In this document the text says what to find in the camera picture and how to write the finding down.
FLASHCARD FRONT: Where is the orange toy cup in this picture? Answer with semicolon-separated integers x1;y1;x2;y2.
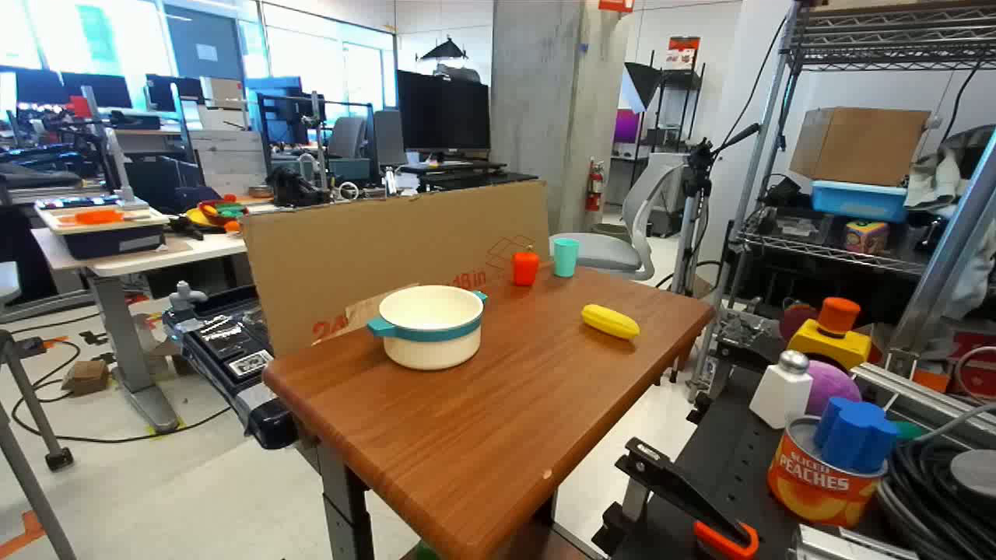
509;249;542;286

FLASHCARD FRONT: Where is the teal toy cup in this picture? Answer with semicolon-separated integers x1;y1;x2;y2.
551;235;580;280

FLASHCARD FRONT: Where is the white pot with teal rim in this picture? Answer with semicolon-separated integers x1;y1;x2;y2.
367;286;484;369

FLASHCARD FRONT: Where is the red fire extinguisher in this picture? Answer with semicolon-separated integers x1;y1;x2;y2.
586;162;605;215

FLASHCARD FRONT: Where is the wooden table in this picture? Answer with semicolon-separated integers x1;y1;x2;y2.
264;270;708;560

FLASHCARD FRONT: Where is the black computer monitor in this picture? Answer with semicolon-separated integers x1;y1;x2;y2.
394;71;487;152

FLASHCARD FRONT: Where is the brown cardboard board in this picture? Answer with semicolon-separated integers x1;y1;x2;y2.
238;179;547;355

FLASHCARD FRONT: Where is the black orange clamp tool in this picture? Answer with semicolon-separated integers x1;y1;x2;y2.
615;438;763;560

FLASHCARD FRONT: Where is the white salt shaker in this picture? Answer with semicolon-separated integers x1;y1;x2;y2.
750;349;812;430

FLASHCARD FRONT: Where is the yellow and orange toy block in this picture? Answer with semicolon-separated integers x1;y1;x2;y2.
787;296;871;369

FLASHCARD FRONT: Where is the purple ball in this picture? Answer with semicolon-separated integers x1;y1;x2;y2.
807;362;863;416

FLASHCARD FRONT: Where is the blue plastic bin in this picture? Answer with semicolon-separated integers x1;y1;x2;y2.
812;179;905;225

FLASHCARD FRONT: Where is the peaches tin can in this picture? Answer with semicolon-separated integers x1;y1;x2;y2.
765;416;884;530

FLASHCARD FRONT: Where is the cardboard box on shelf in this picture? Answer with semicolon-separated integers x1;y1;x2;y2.
791;106;927;186

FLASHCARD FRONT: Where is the white side desk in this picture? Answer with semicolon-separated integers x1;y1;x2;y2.
27;221;253;435

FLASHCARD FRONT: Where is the blue plastic block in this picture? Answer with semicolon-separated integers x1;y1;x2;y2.
816;399;900;475

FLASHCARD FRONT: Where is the black tray with orange plate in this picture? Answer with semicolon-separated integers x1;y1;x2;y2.
35;198;168;258

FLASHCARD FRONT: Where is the metal wire shelf rack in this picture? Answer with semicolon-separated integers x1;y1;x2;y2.
748;0;996;355

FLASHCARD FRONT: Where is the black coiled cable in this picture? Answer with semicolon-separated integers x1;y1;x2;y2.
873;438;996;560

